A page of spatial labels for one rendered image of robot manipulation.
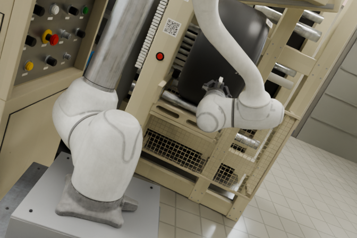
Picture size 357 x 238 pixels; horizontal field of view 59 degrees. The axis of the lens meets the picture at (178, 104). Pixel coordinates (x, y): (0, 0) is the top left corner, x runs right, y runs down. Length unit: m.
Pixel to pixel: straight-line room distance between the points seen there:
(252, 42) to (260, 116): 0.50
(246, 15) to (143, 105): 0.71
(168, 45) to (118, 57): 0.73
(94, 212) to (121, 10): 0.56
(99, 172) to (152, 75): 0.95
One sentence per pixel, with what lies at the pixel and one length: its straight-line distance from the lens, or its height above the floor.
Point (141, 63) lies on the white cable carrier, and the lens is 1.72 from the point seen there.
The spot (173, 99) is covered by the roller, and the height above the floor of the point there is 0.90.
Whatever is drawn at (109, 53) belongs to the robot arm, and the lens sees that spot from 0.95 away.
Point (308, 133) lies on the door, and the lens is 5.86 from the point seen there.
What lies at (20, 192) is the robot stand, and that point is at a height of 0.65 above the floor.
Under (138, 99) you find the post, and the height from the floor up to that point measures 0.79.
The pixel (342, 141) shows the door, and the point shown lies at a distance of 6.17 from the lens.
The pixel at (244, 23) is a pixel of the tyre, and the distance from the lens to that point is 1.51.
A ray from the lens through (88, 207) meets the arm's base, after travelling 0.91.
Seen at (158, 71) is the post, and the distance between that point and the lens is 1.69.
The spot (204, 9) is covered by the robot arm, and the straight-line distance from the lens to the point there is 0.91.
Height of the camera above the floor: 1.40
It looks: 18 degrees down
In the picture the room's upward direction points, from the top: 25 degrees clockwise
